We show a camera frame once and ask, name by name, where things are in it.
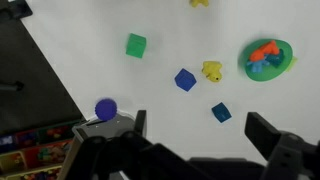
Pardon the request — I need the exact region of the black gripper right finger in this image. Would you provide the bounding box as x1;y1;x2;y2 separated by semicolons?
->
244;111;284;162

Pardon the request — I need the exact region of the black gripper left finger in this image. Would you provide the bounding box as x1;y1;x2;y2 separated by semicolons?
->
133;109;148;137

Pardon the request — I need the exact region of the orange toy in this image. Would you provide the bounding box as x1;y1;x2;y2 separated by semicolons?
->
249;40;281;63

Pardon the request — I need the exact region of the green bowl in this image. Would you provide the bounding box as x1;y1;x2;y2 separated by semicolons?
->
237;38;294;83

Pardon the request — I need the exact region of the light blue toy figure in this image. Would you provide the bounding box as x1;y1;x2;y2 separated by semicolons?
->
246;58;271;74

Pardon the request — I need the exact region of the teal toy figure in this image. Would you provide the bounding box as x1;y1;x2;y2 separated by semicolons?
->
265;48;286;69

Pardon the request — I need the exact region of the yellow spiky toy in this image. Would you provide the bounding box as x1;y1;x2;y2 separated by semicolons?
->
189;0;210;8

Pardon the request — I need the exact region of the grey metal plate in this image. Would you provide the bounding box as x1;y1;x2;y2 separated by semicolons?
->
71;112;137;143

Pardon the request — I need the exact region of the purple ball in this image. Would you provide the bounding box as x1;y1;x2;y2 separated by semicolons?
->
94;97;118;122

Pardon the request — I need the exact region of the teal-blue cube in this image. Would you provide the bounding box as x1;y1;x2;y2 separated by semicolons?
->
211;101;233;124

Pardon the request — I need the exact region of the blue cube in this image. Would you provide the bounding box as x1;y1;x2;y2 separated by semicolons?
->
174;67;198;93

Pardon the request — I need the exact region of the green cube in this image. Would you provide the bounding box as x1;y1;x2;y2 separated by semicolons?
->
125;32;148;60

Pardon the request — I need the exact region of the yellow-green block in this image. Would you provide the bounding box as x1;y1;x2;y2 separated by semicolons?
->
286;56;298;73

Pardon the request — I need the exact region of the orange block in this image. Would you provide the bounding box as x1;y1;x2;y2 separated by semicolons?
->
201;60;223;84

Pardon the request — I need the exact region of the box of colourful toys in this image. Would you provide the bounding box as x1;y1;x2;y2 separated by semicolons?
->
0;123;75;180

